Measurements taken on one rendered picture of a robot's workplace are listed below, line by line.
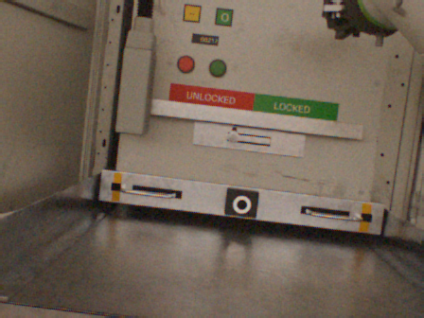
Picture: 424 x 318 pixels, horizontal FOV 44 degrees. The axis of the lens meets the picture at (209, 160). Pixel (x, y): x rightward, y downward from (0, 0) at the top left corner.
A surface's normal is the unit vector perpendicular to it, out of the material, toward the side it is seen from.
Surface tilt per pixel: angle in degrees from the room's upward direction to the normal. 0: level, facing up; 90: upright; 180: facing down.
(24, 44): 90
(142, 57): 90
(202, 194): 90
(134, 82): 90
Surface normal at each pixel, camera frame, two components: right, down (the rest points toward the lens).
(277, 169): -0.02, 0.08
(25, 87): 0.95, 0.14
